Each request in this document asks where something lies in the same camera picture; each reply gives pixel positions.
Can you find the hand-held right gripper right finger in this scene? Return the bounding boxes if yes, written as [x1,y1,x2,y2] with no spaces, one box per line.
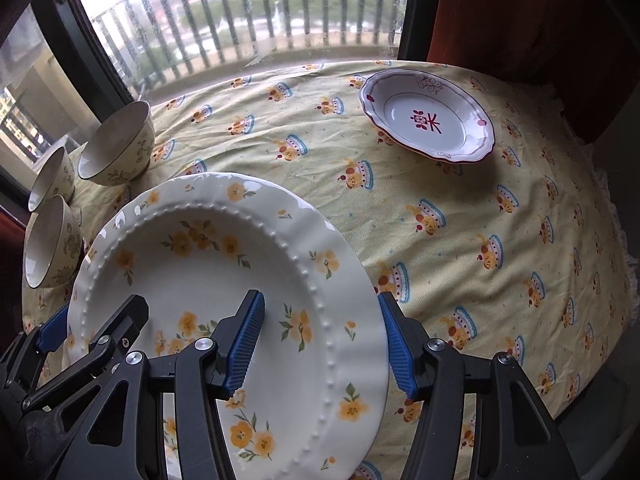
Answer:
[378,292,571,480]

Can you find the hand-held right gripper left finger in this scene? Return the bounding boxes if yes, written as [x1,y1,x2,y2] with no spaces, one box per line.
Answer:
[87,290,266,480]

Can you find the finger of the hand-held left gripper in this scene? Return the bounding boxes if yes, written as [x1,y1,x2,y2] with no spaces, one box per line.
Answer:
[20,294,151,411]
[0,302,71,396]

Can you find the cream plate with yellow flowers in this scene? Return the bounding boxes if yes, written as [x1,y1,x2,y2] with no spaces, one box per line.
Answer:
[66,172,391,480]

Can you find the grey-green ceramic bowl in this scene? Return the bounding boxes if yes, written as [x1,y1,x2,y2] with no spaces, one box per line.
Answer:
[22,195,83,289]

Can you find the cream floral bowl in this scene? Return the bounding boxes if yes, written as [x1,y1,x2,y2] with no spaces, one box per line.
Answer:
[77,101,155,186]
[27,146,77,212]

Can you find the white plate with red pattern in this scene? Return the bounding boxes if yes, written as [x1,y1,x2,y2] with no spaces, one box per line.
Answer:
[359,70,496,164]

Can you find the yellow printed tablecloth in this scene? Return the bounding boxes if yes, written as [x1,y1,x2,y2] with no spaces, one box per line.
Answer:
[22,60,633,480]

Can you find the balcony railing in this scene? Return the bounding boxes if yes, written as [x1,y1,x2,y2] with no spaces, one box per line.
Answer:
[92,0,408,91]

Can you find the dark window frame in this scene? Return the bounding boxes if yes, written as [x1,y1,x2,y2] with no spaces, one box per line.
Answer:
[30,0,443,106]

